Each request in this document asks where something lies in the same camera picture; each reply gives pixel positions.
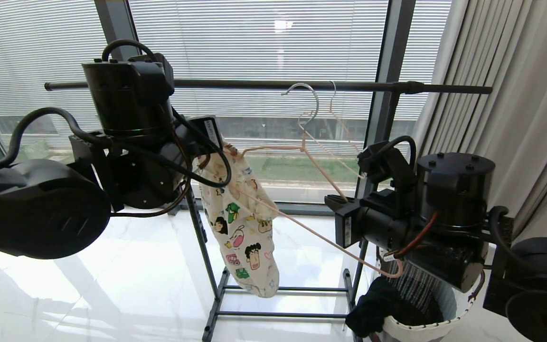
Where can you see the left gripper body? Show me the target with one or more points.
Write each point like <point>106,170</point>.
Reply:
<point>197,142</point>

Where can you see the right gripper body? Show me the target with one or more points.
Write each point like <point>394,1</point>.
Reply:
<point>382,223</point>

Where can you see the pink clothes hanger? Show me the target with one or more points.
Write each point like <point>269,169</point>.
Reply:
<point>334,99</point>
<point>325,175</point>

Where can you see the cream printed garment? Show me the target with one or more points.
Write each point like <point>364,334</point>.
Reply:
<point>245,237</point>

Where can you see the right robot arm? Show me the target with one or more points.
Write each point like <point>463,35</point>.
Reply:
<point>454,190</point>

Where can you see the black clothes rack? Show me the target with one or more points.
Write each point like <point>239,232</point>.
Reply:
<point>235,85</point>

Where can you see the white laundry basket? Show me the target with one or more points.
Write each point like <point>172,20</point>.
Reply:
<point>425,333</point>

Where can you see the black garment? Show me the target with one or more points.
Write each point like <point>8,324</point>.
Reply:
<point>373,308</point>

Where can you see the beige curtain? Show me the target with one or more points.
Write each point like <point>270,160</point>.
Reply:
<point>515,95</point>

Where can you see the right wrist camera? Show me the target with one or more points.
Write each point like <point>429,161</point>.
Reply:
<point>382,161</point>

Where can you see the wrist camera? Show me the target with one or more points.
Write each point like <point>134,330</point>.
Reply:
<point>159,76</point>
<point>382,161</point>

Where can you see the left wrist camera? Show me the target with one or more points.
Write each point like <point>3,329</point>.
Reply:
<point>159,76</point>

